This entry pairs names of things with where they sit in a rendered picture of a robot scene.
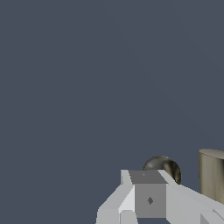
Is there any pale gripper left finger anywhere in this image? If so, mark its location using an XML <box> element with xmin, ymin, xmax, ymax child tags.
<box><xmin>95</xmin><ymin>169</ymin><xmax>151</xmax><ymax>224</ymax></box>

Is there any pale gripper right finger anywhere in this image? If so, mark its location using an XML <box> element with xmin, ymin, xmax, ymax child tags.
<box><xmin>143</xmin><ymin>169</ymin><xmax>224</xmax><ymax>224</ymax></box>

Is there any brass cylindrical faucet body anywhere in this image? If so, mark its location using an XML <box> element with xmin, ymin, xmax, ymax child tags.
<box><xmin>198</xmin><ymin>148</ymin><xmax>224</xmax><ymax>206</ymax></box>

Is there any round metallic faucet handle knob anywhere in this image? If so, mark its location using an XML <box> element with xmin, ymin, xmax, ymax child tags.
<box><xmin>142</xmin><ymin>155</ymin><xmax>183</xmax><ymax>186</ymax></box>

